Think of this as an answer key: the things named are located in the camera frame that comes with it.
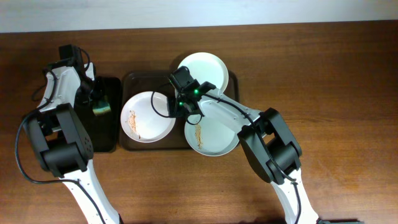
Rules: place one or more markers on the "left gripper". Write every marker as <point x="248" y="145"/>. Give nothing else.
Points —
<point x="94" y="94"/>

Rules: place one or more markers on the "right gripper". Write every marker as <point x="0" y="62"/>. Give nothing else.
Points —
<point x="173" y="107"/>

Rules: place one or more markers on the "green yellow sponge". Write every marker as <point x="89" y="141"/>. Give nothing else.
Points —
<point x="101" y="106"/>

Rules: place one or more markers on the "pale blue plate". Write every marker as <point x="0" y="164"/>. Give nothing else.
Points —
<point x="208" y="136"/>

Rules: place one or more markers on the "pinkish white plate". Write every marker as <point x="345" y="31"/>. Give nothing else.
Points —
<point x="141" y="123"/>

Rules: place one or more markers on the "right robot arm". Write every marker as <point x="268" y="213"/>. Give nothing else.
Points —
<point x="269" y="146"/>

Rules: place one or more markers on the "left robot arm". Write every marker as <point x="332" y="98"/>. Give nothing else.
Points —
<point x="77" y="117"/>

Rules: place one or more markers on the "small black tray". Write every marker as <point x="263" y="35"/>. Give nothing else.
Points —
<point x="103" y="130"/>

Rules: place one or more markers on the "large brown tray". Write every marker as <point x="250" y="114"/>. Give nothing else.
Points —
<point x="136" y="82"/>

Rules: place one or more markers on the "cream white plate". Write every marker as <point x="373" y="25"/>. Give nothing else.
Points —
<point x="206" y="67"/>

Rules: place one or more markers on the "dark object at table edge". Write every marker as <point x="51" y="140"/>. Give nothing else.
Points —
<point x="320" y="221"/>

